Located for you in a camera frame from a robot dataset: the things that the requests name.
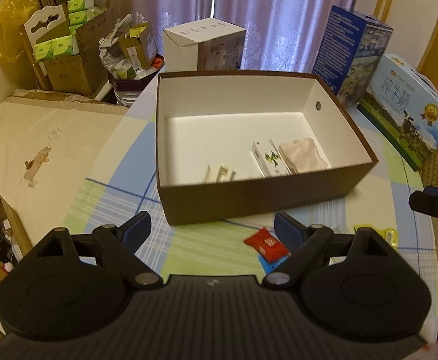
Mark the white cardboard box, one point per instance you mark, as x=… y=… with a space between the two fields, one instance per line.
x=203 y=45

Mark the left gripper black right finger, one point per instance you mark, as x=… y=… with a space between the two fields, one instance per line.
x=306 y=244

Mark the dark blue milk carton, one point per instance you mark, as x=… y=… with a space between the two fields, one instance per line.
x=350 y=51

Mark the white green medicine box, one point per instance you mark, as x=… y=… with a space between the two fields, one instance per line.
x=268 y=159

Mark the bin with trash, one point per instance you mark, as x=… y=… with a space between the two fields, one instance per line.
x=130 y=55

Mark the red snack packet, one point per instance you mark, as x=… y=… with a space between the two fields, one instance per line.
x=267 y=245

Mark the cardboard box with tissue packs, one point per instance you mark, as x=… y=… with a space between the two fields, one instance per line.
x=62 y=45

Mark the yellow snack packet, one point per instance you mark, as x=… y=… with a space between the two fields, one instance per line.
x=389 y=234

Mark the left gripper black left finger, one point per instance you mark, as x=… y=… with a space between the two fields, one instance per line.
x=119 y=245

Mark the brown storage box white inside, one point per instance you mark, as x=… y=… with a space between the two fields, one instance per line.
x=238 y=143

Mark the yellow plastic bag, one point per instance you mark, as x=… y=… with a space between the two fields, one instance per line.
x=14 y=13

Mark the white small carton piece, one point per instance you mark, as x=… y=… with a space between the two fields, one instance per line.
x=219 y=173

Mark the beige dog pattern blanket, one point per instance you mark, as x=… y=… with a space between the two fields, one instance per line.
x=48 y=144

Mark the blue packet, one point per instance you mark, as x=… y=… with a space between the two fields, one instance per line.
x=269 y=263

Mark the purple curtain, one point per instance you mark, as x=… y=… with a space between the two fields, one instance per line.
x=281 y=35

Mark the light blue milk carton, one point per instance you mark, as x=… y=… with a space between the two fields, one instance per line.
x=403 y=105

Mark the checkered bed sheet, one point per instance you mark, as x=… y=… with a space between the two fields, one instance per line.
x=122 y=183

